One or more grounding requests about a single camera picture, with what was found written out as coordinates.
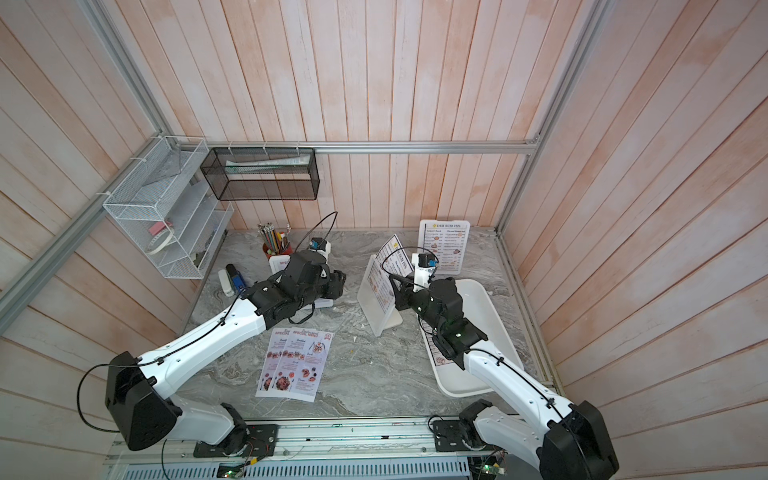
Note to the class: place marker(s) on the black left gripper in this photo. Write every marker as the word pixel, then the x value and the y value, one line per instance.
pixel 336 284

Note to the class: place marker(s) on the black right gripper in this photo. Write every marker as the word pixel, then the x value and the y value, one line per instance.
pixel 406 297

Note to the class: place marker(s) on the white menu holder front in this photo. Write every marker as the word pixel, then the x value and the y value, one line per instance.
pixel 444 246

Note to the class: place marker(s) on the white menu holder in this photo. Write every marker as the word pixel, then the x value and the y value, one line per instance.
pixel 379 319
pixel 279 264
pixel 444 246

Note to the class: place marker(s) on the red special menu sheet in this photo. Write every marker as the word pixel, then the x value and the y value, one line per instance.
pixel 270 366
pixel 301 365

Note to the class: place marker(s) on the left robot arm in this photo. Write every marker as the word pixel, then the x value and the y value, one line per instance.
pixel 141 393

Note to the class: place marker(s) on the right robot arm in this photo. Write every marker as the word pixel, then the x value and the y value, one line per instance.
pixel 559 438

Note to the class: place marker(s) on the white menu holder back right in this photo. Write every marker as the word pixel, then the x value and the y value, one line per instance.
pixel 379 319

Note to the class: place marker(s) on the white menu holder back left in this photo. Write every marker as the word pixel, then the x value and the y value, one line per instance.
pixel 279 264

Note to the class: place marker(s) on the dim sum menu in tray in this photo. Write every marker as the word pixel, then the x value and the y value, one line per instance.
pixel 438 359

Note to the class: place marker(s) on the coloured pencils bundle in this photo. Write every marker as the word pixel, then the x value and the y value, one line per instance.
pixel 275 239

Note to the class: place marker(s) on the red pencil cup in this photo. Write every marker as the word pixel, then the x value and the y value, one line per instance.
pixel 288 250

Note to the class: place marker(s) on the white plastic tray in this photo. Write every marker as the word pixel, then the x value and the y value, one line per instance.
pixel 479 309

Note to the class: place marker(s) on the blue stapler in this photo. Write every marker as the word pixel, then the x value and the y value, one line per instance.
pixel 236 279

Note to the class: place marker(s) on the white eraser block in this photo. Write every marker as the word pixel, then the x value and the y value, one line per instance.
pixel 226 284

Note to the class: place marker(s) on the black mesh basket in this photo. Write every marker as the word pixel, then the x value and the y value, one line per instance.
pixel 262 173

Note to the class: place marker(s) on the white tape roll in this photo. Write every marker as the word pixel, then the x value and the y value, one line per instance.
pixel 160 241

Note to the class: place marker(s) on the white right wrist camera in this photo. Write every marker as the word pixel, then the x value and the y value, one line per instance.
pixel 425 265

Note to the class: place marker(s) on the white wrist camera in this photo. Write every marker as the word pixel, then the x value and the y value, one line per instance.
pixel 425 265
pixel 320 245

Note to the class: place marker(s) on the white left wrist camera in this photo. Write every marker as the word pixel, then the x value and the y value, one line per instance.
pixel 320 245

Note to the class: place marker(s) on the white wire shelf rack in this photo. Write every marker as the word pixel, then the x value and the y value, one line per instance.
pixel 165 188

